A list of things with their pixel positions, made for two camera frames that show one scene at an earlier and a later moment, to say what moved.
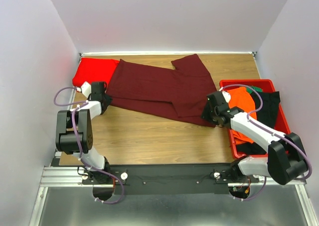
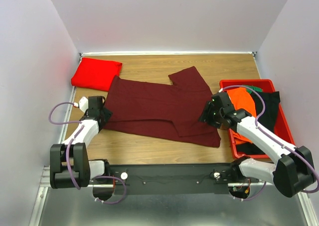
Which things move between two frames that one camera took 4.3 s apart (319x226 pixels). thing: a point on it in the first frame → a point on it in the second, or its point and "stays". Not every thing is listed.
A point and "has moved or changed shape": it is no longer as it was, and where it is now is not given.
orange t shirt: (241, 97) stays
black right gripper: (208, 110) stays
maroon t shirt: (180, 94) has moved or changed shape
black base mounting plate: (171, 179) stays
